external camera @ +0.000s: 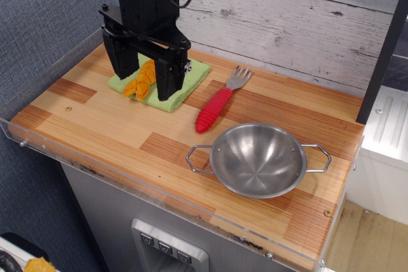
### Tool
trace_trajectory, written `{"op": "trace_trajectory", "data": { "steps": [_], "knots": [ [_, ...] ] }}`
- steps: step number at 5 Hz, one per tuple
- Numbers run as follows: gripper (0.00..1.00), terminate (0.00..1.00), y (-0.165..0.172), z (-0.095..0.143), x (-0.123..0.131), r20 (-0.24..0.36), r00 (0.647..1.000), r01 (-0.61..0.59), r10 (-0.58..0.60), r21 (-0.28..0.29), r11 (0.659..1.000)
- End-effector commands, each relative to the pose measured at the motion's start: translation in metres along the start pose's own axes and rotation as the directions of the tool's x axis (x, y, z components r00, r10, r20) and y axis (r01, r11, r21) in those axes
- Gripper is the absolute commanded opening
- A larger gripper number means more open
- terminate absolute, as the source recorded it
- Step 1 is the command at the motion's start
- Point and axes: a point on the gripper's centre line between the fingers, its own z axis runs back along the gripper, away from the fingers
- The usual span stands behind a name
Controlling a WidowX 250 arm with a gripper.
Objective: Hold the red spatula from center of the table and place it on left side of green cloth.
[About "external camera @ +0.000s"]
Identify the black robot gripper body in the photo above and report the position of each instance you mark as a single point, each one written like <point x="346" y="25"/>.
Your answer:
<point x="148" y="26"/>

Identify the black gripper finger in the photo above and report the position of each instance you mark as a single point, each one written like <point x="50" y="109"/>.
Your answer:
<point x="171" y="68"/>
<point x="122" y="55"/>

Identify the red handled metal fork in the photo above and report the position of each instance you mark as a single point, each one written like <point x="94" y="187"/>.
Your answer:
<point x="210" y="112"/>

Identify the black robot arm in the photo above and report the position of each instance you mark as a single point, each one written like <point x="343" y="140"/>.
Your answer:
<point x="147" y="27"/>

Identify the green folded rag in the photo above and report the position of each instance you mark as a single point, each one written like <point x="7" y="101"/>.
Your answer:
<point x="196" y="74"/>

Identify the orange plush shrimp toy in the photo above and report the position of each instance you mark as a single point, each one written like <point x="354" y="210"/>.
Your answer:
<point x="140" y="86"/>

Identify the clear acrylic table guard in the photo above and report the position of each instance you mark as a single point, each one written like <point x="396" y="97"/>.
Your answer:
<point x="72" y="115"/>

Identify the grey toy fridge cabinet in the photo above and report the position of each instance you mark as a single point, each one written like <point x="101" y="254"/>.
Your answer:
<point x="109" y="212"/>

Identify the silver dispenser button panel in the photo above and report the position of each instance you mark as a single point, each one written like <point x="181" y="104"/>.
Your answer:
<point x="165" y="248"/>

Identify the white toy sink unit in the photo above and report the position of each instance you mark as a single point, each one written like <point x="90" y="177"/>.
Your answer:
<point x="378" y="179"/>

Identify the stainless steel two-handled bowl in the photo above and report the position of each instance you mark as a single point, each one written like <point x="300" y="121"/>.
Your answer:
<point x="258" y="160"/>

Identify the dark right vertical post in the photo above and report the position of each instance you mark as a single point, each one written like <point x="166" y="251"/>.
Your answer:
<point x="388" y="47"/>

